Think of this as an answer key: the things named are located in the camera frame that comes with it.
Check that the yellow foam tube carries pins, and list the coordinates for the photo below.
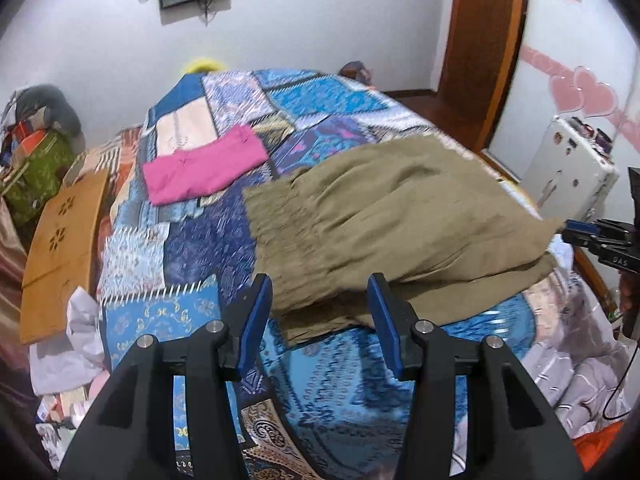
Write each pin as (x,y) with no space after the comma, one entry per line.
(202,65)

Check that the blue patchwork blanket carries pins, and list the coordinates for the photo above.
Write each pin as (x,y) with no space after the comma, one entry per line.
(320,105)

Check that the orange box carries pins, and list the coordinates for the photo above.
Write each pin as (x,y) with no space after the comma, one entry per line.
(30,142)

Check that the orange patterned bedsheet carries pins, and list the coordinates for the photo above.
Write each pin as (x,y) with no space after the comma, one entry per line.
(117,160)

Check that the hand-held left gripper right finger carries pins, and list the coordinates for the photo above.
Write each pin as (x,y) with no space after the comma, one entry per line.
(385,330)

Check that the white hard case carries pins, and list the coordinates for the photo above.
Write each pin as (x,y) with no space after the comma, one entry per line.
(565,170)

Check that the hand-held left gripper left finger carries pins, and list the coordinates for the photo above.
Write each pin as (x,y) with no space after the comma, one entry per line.
(252,330)

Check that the olive green pants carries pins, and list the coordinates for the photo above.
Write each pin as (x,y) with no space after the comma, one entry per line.
(400,210)

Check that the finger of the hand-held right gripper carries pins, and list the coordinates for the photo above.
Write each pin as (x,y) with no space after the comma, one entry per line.
(582,226)
(590,244)

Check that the person's right hand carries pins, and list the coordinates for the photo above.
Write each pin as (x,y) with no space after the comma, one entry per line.
(626,292)

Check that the wooden board with flower cutouts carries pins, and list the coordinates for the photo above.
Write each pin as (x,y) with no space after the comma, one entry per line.
(60,260)

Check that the pink heart wall decoration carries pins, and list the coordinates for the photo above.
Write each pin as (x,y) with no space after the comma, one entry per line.
(585,92)

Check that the pink folded garment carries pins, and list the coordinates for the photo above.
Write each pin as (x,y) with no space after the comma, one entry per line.
(200,170)

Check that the green patterned bag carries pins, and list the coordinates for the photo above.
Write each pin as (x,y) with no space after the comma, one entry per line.
(35,180)

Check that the white crumpled cloth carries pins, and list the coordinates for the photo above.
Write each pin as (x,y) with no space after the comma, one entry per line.
(60,360)

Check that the orange cloth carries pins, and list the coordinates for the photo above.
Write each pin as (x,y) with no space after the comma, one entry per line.
(597,440)

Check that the grey striped sheet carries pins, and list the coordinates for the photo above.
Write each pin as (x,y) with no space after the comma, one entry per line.
(575,360)

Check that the grey cushion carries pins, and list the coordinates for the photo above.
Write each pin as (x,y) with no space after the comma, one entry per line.
(50,105)

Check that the brown wooden door frame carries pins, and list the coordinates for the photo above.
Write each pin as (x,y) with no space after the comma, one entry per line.
(480,35)

